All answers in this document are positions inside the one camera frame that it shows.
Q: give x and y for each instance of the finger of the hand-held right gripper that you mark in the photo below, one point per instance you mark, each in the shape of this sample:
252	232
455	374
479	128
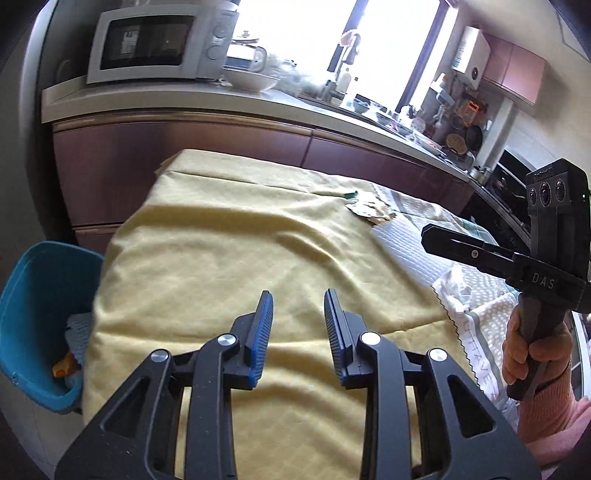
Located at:
461	247

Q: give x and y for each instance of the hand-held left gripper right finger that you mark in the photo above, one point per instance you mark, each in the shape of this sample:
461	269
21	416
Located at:
333	337

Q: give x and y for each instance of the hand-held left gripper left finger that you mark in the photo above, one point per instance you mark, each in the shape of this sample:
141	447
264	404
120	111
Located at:
261	337

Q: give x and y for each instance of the white tissue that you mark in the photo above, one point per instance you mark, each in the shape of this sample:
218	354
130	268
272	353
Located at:
455	290

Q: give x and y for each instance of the white dotted paper towel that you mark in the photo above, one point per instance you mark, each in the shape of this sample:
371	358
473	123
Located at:
415	244

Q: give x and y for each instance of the crinkled silver snack wrapper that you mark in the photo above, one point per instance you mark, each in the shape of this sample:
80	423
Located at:
371	210

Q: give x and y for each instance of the white ribbed paper towel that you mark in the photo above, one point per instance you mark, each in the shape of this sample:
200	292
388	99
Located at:
81	337

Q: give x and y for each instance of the orange peel piece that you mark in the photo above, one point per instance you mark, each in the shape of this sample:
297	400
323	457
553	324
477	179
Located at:
62	367

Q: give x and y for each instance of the blue plastic bin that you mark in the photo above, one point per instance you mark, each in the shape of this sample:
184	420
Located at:
37	300

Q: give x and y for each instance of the person's right hand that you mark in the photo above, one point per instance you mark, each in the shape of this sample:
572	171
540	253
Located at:
549	353

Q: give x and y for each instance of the black built-in oven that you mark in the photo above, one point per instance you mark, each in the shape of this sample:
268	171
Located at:
503	184

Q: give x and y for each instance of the yellow checkered cloth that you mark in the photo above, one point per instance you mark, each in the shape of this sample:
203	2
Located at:
231	254

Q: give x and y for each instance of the white grey printed cloth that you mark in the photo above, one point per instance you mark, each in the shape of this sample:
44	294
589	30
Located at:
485	332

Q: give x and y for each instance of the round yellow trivet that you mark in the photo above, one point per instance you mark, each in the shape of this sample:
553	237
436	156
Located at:
456	144

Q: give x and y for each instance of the hanging frying pan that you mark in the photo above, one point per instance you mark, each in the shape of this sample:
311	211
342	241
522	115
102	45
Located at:
473	138

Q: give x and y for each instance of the orange grater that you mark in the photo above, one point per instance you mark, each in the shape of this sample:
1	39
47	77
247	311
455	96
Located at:
467	111

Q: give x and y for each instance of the white water heater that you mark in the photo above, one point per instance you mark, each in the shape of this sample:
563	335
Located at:
471	57

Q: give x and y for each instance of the white soap bottle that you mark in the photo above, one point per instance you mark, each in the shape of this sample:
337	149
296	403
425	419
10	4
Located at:
343	82

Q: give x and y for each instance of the kitchen counter cabinet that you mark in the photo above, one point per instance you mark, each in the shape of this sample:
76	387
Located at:
184	138

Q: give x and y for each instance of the metal kitchen faucet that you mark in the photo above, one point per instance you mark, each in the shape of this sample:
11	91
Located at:
344	60

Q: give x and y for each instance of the dark framed window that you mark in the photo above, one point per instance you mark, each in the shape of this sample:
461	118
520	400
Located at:
314	41

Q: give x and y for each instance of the white bowl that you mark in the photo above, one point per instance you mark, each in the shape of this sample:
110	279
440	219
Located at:
251	81

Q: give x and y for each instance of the electric kettle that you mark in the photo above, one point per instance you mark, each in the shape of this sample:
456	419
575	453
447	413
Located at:
244	59

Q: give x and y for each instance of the grey refrigerator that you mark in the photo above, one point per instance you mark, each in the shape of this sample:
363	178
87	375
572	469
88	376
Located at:
39	138

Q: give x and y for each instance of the white microwave oven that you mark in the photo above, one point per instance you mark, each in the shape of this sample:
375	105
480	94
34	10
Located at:
147	44

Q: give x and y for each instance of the pink wall cabinet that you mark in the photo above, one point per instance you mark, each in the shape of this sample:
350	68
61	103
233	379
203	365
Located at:
515	69

